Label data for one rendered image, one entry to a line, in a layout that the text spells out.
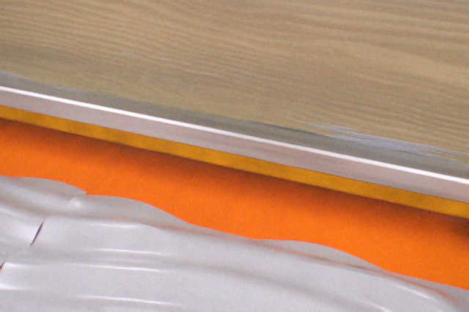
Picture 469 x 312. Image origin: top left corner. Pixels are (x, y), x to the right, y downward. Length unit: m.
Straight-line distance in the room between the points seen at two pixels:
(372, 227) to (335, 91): 0.07
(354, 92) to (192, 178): 0.09
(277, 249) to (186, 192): 0.06
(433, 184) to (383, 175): 0.02
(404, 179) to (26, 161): 0.18
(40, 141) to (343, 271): 0.17
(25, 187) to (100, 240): 0.05
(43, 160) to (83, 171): 0.02
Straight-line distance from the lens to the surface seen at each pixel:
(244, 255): 0.16
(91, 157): 0.23
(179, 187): 0.20
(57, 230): 0.18
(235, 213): 0.19
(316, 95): 0.16
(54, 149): 0.24
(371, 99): 0.16
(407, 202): 0.20
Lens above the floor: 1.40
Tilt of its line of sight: 64 degrees down
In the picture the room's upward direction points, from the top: 10 degrees counter-clockwise
